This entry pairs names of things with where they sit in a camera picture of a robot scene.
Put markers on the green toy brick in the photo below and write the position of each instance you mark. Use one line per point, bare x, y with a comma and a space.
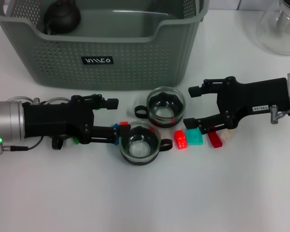
94, 94
75, 140

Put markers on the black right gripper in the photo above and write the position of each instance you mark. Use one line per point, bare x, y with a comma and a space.
251, 96

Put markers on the clear glass carafe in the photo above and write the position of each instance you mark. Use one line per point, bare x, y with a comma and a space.
275, 36

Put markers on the blue square toy plate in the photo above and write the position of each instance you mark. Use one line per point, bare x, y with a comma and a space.
115, 126

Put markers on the black round teapot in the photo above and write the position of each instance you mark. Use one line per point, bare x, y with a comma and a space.
62, 17

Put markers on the dark red long brick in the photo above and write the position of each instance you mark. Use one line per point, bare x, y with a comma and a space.
215, 141

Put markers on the beige white toy brick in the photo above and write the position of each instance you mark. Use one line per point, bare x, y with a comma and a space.
226, 135

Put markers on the small red toy brick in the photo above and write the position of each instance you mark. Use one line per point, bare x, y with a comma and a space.
124, 123

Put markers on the teal square toy plate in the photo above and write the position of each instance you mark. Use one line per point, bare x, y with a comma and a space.
194, 137

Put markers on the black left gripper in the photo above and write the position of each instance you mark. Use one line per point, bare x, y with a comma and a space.
50, 118

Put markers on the grey-green perforated storage bin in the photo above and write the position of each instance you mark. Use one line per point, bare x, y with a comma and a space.
135, 67

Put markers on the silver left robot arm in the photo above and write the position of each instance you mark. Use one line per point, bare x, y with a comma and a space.
4, 120

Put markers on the bright red toy brick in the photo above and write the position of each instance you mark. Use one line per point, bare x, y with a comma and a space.
180, 141

